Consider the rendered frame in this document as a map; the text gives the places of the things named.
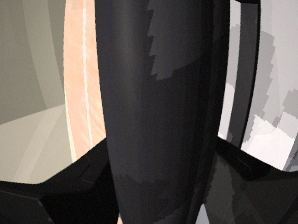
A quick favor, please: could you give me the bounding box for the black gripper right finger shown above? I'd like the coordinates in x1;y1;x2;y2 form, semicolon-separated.
202;136;298;224

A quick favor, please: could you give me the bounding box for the grey rectangular mat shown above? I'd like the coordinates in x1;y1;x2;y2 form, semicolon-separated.
196;133;298;224

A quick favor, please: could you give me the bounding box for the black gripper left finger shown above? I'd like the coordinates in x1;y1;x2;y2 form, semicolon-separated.
0;137;120;224

